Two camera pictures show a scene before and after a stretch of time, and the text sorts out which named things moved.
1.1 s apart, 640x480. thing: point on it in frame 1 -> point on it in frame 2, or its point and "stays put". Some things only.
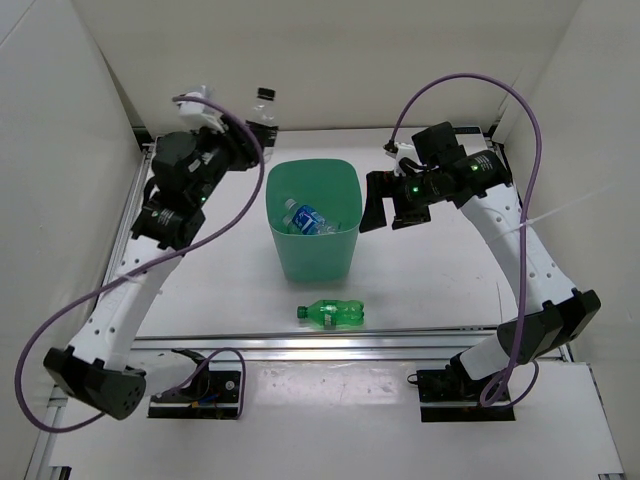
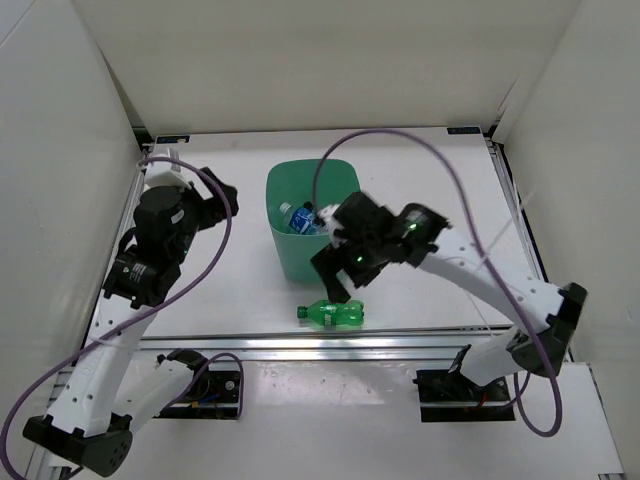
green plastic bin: [334, 187] stays put
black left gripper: [237, 139] -> [214, 209]
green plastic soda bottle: [334, 313] stays put
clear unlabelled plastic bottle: [290, 226] -> [322, 230]
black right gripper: [381, 185] -> [330, 261]
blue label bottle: [308, 220] stays put
